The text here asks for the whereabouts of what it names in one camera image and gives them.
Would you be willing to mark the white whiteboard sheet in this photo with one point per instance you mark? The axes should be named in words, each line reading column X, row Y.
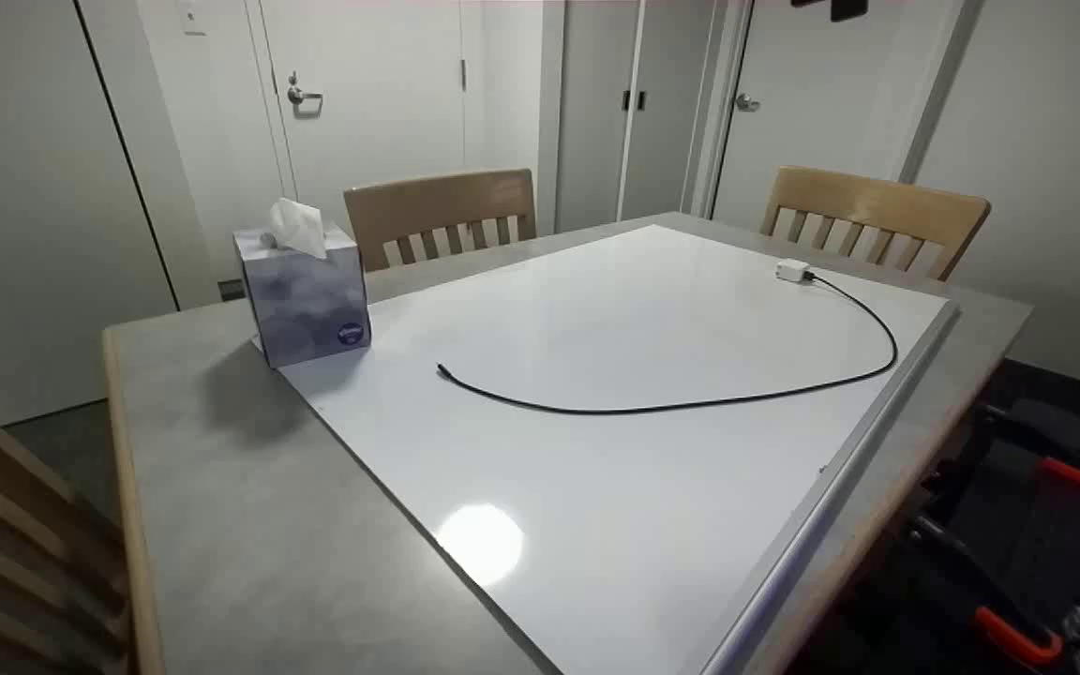
column 637, row 498

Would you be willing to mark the white room door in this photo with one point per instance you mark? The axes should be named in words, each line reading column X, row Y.
column 815, row 113
column 375, row 88

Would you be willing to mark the white wall light switch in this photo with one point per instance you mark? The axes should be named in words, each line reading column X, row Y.
column 191, row 15

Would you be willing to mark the slatted wooden chair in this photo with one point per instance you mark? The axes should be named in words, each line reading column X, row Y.
column 877, row 201
column 439, row 201
column 2, row 536

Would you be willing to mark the white tissue paper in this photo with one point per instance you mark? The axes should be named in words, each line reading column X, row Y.
column 297, row 227

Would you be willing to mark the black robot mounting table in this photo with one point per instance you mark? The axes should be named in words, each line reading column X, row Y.
column 1039, row 547

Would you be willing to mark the purple tissue box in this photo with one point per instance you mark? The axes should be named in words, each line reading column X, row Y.
column 309, row 306

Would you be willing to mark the orange black bar clamp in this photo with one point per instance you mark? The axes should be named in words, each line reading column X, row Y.
column 1012, row 633
column 1071, row 473

